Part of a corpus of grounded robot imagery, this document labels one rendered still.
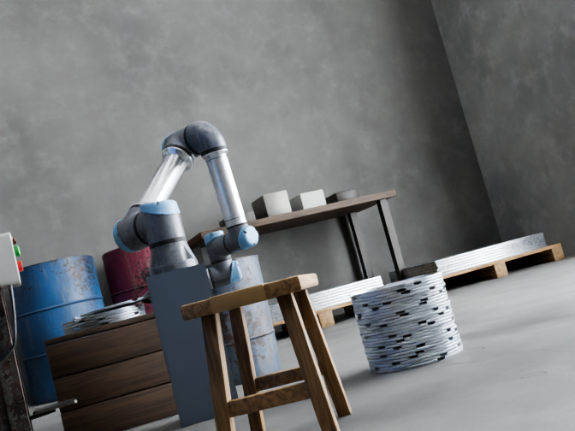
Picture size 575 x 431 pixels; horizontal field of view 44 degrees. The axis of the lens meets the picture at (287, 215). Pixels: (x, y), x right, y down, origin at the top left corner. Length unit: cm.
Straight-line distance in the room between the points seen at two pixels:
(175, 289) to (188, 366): 23
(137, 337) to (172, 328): 34
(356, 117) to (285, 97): 69
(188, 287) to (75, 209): 351
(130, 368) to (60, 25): 401
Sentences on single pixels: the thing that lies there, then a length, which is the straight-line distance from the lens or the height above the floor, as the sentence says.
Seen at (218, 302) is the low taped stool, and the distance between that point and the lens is 136.
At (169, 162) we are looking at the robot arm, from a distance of 248.
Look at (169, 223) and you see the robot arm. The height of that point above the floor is 59.
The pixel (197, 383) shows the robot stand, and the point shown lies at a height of 11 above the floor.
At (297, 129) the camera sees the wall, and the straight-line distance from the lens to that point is 616.
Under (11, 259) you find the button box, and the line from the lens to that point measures 190.
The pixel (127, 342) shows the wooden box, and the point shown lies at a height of 27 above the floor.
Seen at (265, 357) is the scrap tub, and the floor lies 7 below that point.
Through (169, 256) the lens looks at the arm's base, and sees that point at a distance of 216.
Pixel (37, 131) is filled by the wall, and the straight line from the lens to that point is 572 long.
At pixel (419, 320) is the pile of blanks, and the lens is 209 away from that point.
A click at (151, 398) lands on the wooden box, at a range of 246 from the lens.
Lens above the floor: 31
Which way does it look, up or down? 6 degrees up
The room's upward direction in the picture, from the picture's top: 15 degrees counter-clockwise
